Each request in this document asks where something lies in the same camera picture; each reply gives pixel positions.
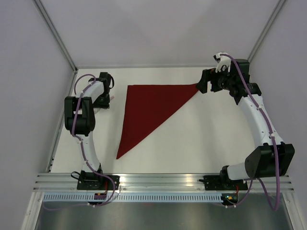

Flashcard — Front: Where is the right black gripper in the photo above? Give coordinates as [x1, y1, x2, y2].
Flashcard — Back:
[195, 65, 235, 94]

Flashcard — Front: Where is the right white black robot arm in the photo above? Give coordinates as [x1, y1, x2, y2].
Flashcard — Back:
[196, 53, 295, 189]

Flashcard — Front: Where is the aluminium mounting rail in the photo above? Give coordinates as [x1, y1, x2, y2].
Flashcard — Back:
[33, 172, 295, 193]

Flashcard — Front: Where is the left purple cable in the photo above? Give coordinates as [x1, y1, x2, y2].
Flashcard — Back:
[74, 74, 119, 209]

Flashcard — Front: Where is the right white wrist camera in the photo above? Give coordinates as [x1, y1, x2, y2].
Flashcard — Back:
[213, 52, 232, 73]

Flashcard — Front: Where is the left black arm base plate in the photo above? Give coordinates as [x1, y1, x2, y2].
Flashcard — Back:
[77, 173, 120, 191]

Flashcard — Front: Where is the aluminium frame post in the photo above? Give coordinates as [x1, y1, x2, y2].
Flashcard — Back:
[248, 0, 287, 63]
[33, 0, 78, 72]

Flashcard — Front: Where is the white slotted cable duct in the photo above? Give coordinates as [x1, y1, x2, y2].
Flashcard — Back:
[43, 192, 223, 203]

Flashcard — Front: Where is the left aluminium frame post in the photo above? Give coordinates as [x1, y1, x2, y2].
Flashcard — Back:
[33, 0, 78, 72]

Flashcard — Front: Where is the silver knife pink handle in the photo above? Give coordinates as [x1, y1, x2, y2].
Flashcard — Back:
[94, 96, 114, 114]

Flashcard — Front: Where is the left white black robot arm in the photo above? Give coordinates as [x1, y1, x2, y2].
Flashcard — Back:
[64, 72, 117, 191]

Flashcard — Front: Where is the right aluminium frame post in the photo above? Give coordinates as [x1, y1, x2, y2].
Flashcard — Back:
[248, 0, 287, 63]

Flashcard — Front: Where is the dark red cloth napkin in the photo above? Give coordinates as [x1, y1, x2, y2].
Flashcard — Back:
[116, 84, 198, 160]

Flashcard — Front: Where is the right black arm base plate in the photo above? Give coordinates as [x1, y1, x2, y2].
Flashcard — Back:
[198, 175, 248, 191]

